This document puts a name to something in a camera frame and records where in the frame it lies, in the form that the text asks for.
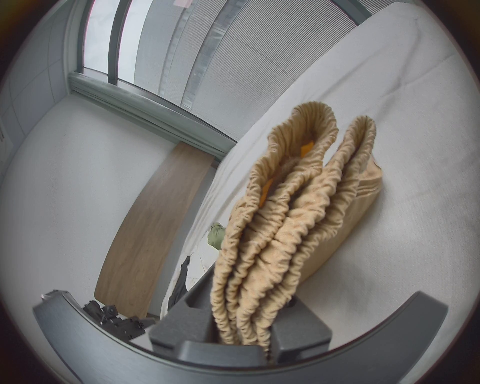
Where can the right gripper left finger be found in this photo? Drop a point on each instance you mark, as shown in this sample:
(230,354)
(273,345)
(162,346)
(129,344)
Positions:
(187,322)

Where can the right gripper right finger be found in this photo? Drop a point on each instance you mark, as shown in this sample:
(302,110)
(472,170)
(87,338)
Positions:
(300,333)

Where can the tan shorts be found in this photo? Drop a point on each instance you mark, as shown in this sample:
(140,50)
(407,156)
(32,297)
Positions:
(300,210)

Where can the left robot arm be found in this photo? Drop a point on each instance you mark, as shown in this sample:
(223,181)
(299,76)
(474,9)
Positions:
(120,322)

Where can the bed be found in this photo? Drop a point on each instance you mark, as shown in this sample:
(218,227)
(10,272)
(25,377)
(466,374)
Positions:
(393,112)

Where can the black garment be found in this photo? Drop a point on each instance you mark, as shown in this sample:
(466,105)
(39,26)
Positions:
(180,288)

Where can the olive green garment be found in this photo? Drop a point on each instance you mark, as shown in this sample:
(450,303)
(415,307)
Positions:
(216,236)

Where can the window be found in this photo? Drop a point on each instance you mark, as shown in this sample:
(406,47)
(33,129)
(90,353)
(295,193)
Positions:
(243,56)

